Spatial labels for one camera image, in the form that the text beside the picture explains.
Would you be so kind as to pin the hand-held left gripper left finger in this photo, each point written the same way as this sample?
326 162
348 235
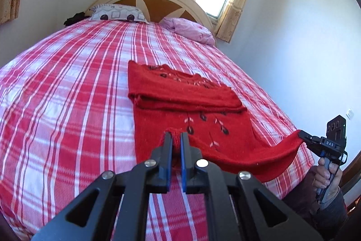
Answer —
168 162

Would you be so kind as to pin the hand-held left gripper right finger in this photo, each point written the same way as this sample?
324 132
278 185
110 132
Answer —
184 162

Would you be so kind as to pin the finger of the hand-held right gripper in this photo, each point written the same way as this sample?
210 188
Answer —
312 145
308 136

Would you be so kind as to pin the red embroidered sweater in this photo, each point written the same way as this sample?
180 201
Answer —
197 128

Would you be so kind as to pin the person's right forearm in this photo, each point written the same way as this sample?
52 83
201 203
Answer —
335 208

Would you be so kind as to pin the person's right hand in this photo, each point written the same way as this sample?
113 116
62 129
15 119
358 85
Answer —
321 176

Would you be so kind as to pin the brown wooden furniture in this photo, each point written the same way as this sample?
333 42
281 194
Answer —
352 176

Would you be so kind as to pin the person's dark clothing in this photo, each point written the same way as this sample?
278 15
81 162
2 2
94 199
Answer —
301 195

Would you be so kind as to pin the bed with red checked sheet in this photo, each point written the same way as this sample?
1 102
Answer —
73 94

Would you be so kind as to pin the pink floral pillow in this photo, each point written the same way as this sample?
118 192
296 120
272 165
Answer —
189 29

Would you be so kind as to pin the white patterned pillow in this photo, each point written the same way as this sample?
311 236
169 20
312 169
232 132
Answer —
118 13

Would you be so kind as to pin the dark cloth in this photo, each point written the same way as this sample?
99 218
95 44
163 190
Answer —
74 19

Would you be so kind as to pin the white wall socket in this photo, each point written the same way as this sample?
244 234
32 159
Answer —
350 114

